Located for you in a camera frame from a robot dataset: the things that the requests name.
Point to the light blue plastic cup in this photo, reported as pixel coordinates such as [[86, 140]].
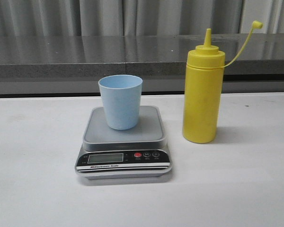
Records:
[[121, 96]]

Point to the yellow squeeze bottle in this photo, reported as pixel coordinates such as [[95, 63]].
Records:
[[203, 87]]

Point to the silver electronic kitchen scale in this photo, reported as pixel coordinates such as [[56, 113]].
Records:
[[141, 151]]

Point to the grey curtain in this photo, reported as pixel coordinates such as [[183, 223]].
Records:
[[137, 17]]

